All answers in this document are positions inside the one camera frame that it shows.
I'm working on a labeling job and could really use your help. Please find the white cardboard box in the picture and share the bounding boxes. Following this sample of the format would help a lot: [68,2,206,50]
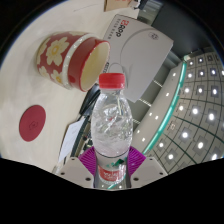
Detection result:
[102,13,175,104]

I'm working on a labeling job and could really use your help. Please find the red floral ceramic mug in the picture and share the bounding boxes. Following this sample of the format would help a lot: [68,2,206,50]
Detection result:
[35,31,111,93]

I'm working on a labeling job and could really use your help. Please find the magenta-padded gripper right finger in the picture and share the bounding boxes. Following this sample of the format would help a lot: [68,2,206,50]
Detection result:
[126,145,169,189]

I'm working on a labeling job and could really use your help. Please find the flat round red coaster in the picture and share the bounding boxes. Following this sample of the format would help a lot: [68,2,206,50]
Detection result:
[18,104,47,143]

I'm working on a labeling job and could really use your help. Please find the clear red-capped water bottle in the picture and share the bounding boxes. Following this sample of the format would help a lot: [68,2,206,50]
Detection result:
[90,72,134,191]

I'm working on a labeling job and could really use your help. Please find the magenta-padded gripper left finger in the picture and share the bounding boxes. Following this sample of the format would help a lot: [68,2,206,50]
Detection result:
[53,147,100,190]

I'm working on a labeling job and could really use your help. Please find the black desk device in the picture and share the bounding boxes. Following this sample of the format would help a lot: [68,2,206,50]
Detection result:
[78,83,101,118]

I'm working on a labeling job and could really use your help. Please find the ceiling lights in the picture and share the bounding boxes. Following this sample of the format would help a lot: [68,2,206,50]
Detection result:
[133,53,224,168]

